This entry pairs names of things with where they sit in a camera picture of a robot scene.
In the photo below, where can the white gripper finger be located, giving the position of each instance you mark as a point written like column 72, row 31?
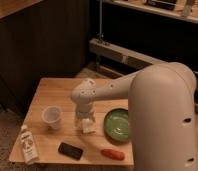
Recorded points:
column 93, row 120
column 78, row 123

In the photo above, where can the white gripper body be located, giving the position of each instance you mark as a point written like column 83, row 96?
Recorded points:
column 84, row 111

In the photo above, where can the white sponge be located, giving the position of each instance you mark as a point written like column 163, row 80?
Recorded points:
column 88, row 126

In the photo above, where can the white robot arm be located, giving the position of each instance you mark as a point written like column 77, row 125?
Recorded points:
column 161, row 114

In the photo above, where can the green ceramic bowl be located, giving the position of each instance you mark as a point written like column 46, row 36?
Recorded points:
column 116, row 125

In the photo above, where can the black rectangular sponge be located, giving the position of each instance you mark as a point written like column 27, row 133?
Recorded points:
column 70, row 150

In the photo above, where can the wooden table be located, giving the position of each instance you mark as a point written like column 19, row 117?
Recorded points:
column 57, row 92

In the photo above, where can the orange red oblong object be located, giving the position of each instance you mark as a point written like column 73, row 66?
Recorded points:
column 113, row 154

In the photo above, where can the white plastic bottle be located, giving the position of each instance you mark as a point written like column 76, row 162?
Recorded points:
column 28, row 146

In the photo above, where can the vertical metal pole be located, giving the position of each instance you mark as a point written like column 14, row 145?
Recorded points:
column 100, row 20

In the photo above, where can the metal shelf rail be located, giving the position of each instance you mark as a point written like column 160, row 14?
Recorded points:
column 122, row 55

